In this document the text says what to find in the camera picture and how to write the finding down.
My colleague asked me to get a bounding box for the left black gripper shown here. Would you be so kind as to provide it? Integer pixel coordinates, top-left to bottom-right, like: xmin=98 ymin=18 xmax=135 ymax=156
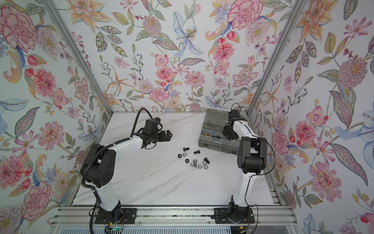
xmin=150 ymin=128 xmax=173 ymax=144

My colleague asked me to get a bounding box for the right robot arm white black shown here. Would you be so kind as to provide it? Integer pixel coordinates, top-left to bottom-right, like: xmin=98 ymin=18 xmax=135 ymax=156
xmin=222 ymin=110 xmax=267 ymax=216

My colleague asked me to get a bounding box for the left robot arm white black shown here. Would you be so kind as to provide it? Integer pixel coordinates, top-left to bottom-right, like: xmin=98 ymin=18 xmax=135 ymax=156
xmin=80 ymin=118 xmax=172 ymax=212

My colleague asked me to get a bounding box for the grey plastic organizer box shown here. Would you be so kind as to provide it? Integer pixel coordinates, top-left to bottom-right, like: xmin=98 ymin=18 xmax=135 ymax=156
xmin=198 ymin=108 xmax=240 ymax=155

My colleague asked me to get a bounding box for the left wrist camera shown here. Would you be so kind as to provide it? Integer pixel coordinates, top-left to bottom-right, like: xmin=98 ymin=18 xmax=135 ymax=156
xmin=143 ymin=118 xmax=162 ymax=136

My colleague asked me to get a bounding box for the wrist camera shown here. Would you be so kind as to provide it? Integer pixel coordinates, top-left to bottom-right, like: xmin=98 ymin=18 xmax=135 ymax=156
xmin=229 ymin=110 xmax=241 ymax=119
xmin=143 ymin=118 xmax=162 ymax=136

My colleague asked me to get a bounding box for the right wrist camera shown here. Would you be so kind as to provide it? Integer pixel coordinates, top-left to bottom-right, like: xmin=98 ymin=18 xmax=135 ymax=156
xmin=229 ymin=110 xmax=241 ymax=119

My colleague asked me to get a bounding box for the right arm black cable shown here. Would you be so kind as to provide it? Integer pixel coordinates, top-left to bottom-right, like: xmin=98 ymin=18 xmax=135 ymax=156
xmin=230 ymin=102 xmax=276 ymax=234

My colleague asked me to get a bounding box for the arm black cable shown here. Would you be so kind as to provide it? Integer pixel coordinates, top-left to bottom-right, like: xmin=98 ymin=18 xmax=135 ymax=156
xmin=230 ymin=102 xmax=276 ymax=234
xmin=81 ymin=107 xmax=154 ymax=234

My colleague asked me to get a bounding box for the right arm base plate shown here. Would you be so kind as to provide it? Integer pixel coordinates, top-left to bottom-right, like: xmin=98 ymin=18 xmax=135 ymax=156
xmin=211 ymin=207 xmax=256 ymax=225

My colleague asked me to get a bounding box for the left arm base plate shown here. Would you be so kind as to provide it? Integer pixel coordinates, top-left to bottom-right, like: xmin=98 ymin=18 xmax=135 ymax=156
xmin=94 ymin=208 xmax=137 ymax=225

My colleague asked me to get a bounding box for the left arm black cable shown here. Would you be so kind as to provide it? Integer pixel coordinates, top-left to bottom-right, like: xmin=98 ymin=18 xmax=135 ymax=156
xmin=81 ymin=107 xmax=154 ymax=234

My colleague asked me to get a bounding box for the aluminium front rail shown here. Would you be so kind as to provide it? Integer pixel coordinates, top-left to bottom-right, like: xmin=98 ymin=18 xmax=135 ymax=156
xmin=47 ymin=206 xmax=298 ymax=227

